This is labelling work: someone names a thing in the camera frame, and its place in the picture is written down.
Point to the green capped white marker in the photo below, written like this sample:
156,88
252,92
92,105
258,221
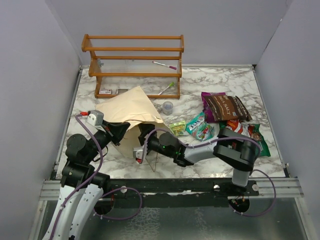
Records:
167,87

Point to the red Doritos bag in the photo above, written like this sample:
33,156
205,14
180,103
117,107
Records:
236,126

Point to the open small cardboard box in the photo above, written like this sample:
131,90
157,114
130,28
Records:
121,91

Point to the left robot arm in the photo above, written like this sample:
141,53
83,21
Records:
82,185

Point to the purple snack bag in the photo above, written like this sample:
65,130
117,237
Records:
209,118

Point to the small clear plastic cup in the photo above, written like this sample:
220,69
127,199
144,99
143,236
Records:
167,108

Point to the small lime green candy bag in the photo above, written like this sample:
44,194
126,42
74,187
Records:
178,128

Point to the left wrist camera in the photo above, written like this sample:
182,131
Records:
94,118

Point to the green snack bag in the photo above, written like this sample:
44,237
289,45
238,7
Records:
254,133

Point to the red white matchbox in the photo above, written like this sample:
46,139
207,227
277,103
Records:
105,91

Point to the wooden two-tier shelf rack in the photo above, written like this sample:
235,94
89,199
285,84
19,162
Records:
134,61

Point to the teal mint candy bag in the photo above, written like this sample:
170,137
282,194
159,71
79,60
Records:
199,128

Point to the beige paper bag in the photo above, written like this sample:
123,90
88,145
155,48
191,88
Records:
134,107

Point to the pink capped white marker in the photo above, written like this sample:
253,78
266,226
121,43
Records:
164,65

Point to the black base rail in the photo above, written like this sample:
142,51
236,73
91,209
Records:
175,192

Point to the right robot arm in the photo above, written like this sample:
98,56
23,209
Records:
235,149

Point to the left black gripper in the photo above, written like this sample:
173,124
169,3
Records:
115,131

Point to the brown sea salt chip bag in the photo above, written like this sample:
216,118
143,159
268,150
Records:
225,107

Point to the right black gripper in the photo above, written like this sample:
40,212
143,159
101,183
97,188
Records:
145,129

